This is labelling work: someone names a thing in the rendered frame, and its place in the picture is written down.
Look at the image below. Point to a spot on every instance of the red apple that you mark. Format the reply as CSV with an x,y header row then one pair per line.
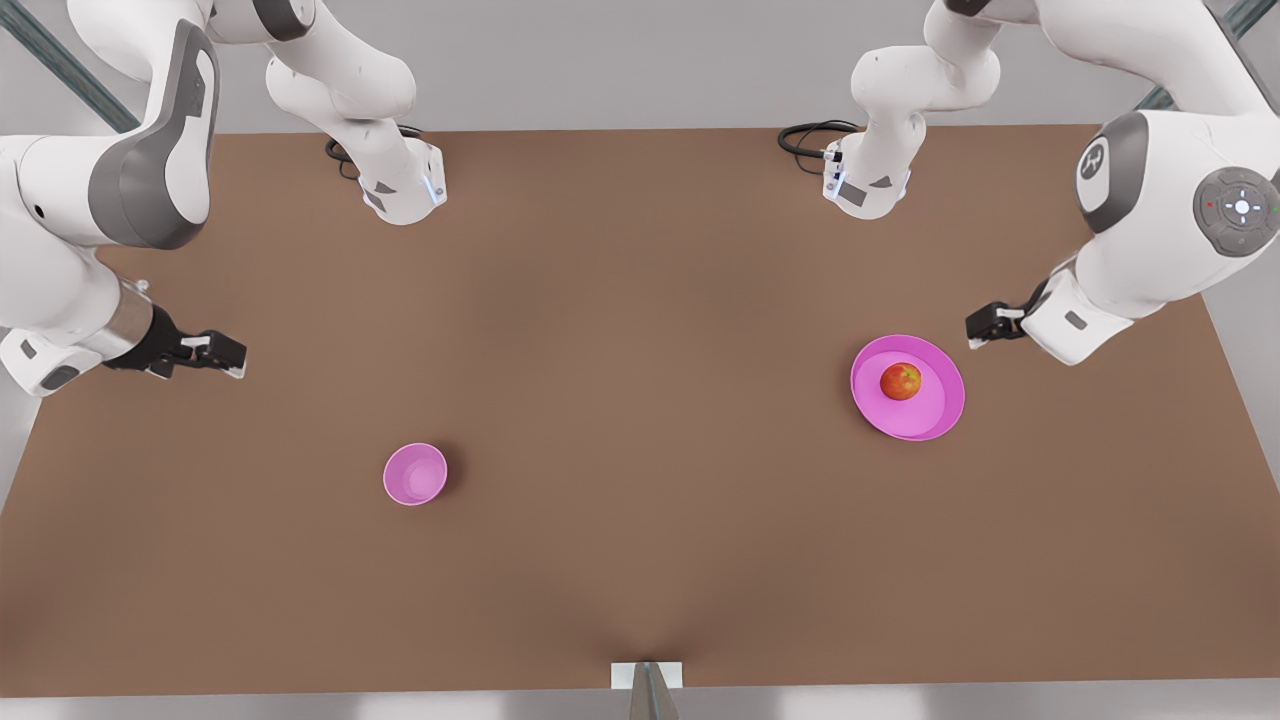
x,y
901,381

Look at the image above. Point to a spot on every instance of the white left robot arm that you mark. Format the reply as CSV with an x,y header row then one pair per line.
x,y
1150,220

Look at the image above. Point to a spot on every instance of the silver frame post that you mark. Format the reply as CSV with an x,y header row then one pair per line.
x,y
1240,15
70,70
652,695

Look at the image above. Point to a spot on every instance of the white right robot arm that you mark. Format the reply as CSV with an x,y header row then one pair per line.
x,y
150,150

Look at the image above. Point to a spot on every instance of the pink plate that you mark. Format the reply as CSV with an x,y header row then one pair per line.
x,y
930,415

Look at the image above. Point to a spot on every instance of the pink bowl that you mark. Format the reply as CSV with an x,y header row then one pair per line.
x,y
415,475

